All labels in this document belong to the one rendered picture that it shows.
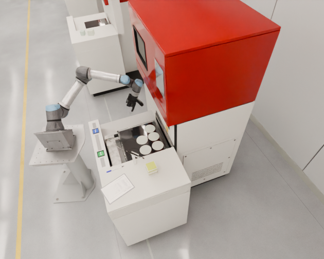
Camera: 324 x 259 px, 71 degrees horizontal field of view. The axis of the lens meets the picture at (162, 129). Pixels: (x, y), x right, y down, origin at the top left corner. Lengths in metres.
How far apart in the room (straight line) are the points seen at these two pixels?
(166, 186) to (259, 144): 1.88
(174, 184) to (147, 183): 0.19
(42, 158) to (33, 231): 0.96
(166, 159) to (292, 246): 1.60
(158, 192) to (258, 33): 1.20
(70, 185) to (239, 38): 2.41
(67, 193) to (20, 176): 0.72
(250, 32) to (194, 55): 0.37
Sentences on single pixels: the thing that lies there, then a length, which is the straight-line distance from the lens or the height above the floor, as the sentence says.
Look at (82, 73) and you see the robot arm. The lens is 2.10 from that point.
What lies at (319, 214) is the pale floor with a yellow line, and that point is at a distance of 3.06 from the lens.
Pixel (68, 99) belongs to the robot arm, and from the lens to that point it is 2.26.
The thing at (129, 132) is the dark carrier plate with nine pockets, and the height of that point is 0.90.
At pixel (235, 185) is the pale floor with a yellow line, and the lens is 2.88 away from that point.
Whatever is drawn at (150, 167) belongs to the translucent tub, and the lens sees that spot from 1.70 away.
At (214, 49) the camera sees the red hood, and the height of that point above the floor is 1.78.
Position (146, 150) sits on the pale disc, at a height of 0.90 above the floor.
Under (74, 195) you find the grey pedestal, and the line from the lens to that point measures 2.94.
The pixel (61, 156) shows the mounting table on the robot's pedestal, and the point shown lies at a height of 0.82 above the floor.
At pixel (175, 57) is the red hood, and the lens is 1.32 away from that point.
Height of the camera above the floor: 2.49
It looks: 50 degrees down
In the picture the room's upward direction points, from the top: 4 degrees counter-clockwise
